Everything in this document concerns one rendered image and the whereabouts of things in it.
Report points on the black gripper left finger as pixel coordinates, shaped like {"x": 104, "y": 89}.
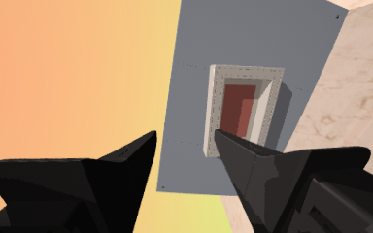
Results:
{"x": 112, "y": 186}

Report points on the beige picture frame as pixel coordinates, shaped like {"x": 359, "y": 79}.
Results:
{"x": 241, "y": 101}

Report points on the dark grey flat panel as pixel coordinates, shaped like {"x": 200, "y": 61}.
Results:
{"x": 295, "y": 35}

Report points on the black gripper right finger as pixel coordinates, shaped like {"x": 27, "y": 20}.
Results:
{"x": 268, "y": 181}

